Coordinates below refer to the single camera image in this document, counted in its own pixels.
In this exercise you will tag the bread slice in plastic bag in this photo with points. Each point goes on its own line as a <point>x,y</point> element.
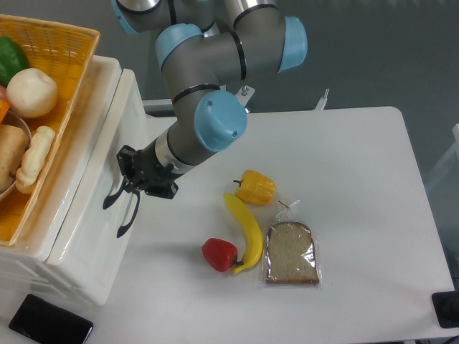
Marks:
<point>289,256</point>

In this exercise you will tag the orange toy food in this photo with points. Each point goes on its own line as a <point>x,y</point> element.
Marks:
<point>4,104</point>

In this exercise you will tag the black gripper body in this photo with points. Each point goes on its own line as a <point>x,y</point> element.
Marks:
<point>151,176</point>

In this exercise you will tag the yellow toy bell pepper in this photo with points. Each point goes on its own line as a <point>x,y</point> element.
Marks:
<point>255,188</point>

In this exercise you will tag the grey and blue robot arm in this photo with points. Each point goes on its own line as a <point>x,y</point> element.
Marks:
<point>198,57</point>

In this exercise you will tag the metal bowl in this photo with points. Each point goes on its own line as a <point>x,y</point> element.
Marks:
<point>12,119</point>

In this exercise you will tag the red toy bell pepper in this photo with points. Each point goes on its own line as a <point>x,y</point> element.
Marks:
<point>220,254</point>

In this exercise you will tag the black smartphone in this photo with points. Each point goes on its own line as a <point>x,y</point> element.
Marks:
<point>44,322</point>

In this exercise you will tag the white toy bun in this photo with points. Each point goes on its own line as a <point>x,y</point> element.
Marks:
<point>32,93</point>

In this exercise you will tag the yellow wicker basket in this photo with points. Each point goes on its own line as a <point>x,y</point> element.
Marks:
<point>63,52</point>

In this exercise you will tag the cream toy bread stick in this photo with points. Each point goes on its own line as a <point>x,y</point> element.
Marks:
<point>33,159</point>

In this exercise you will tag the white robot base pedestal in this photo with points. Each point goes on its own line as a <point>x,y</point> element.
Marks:
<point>164,108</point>

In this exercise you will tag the black device at table edge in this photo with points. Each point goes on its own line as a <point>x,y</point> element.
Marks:
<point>446,308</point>

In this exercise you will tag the white drawer cabinet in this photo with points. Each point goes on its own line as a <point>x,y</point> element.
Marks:
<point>24,265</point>

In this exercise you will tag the green toy pepper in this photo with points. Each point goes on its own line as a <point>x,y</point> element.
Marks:
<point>13,60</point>

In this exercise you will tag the white drawer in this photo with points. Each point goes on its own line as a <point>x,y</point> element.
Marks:
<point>125,124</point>
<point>87,252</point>

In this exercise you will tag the yellow toy banana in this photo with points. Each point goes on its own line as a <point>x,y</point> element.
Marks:
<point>251,229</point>

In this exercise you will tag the brown toy bread roll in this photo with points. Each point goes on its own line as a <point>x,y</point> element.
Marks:
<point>14,142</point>

